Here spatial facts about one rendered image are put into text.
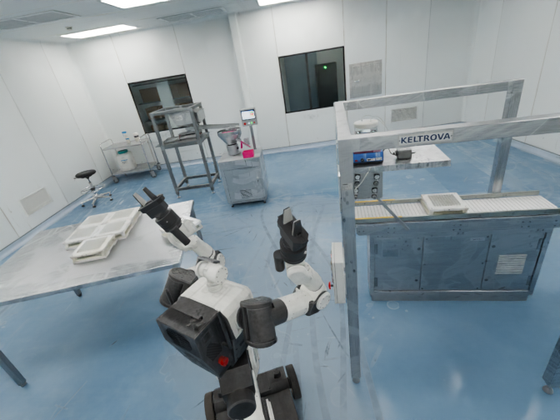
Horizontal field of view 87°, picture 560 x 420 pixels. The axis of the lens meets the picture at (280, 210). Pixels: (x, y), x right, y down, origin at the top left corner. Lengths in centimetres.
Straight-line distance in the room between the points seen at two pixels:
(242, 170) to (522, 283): 338
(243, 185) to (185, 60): 360
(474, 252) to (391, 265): 59
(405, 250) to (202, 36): 596
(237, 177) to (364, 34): 418
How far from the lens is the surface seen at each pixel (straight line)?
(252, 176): 442
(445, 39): 769
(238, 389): 136
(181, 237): 134
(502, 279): 286
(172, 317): 116
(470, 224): 240
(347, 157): 128
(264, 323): 105
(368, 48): 716
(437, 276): 267
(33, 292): 262
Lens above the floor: 195
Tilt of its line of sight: 27 degrees down
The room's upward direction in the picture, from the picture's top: 9 degrees counter-clockwise
